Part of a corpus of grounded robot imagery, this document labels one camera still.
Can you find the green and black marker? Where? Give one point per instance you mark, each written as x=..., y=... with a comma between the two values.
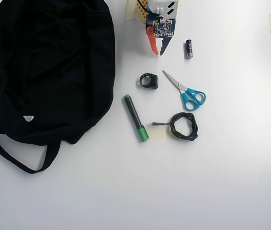
x=133, y=112

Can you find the yellow perforated base block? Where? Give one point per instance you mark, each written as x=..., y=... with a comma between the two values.
x=142, y=16

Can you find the black AA battery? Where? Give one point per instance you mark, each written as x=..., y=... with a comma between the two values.
x=189, y=49

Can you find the black fabric bag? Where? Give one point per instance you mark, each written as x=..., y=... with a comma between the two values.
x=42, y=72

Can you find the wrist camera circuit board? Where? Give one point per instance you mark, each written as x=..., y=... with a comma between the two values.
x=161, y=28

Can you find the grey and teal robot arm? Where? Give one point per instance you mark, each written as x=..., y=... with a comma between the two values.
x=176, y=12

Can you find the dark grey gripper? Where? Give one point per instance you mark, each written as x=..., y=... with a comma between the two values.
x=153, y=47

